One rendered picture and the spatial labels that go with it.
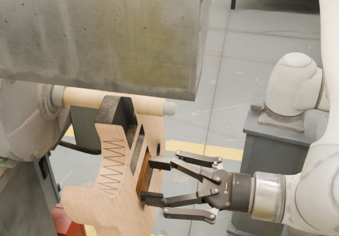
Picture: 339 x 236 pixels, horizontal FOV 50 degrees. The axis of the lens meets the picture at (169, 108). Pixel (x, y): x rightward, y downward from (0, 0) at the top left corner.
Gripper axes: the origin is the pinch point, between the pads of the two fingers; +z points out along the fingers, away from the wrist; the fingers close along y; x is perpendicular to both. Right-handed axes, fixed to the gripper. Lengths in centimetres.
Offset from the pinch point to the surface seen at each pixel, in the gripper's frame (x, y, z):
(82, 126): -11.5, 18.3, 23.3
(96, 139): -15.6, 17.3, 20.0
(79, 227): -57, 7, 32
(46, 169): -26.8, 12.1, 36.5
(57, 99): 17.9, 3.5, 15.2
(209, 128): -138, 116, -3
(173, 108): 17.4, 4.9, -5.3
